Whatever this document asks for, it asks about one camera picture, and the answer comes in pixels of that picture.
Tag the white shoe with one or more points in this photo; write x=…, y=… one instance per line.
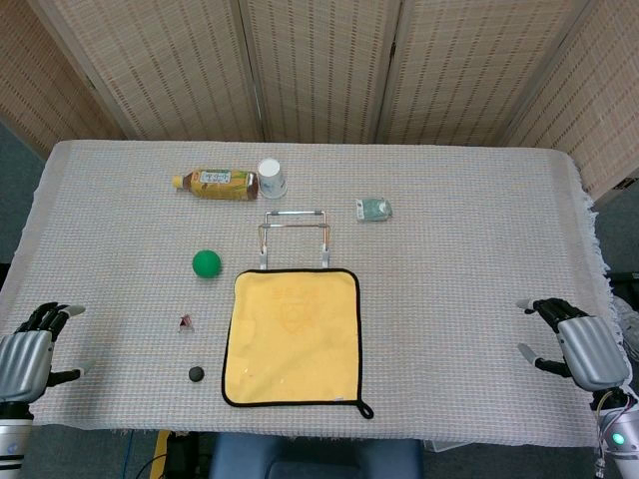
x=630, y=324

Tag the woven folding screen panel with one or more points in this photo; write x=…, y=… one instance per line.
x=599, y=100
x=30, y=75
x=324, y=65
x=464, y=65
x=165, y=65

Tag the green ball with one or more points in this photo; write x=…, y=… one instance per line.
x=206, y=264

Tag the green tissue packet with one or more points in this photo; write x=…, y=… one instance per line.
x=373, y=209

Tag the small dark grey ball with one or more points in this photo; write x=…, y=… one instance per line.
x=196, y=374

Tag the white paper cup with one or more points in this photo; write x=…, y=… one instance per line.
x=272, y=179

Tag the beige woven tablecloth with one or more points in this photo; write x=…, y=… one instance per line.
x=449, y=299

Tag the blue padded seat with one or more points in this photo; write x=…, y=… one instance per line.
x=314, y=456

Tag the yellow label tea bottle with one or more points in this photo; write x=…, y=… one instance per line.
x=219, y=184

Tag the yellow cloth black trim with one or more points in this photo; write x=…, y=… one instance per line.
x=294, y=339

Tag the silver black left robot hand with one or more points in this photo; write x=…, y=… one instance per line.
x=22, y=356

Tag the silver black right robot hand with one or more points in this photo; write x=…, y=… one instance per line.
x=591, y=349

